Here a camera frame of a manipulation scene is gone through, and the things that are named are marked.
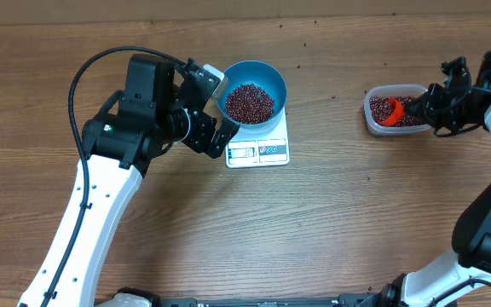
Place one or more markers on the red beans in bowl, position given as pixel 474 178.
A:
pixel 249 104

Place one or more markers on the blue plastic bowl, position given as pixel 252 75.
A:
pixel 260 74

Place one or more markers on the red measuring scoop blue handle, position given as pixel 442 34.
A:
pixel 396 115

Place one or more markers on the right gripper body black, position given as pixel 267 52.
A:
pixel 441 101

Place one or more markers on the red beans in container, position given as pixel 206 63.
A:
pixel 381 109

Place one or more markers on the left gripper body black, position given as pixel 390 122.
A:
pixel 199 133

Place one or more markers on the clear plastic container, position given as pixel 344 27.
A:
pixel 393 90

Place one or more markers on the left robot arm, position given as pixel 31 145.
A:
pixel 162 102

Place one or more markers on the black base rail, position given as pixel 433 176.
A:
pixel 132 297

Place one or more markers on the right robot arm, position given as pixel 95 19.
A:
pixel 467 265

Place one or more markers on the white digital kitchen scale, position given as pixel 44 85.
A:
pixel 266 145

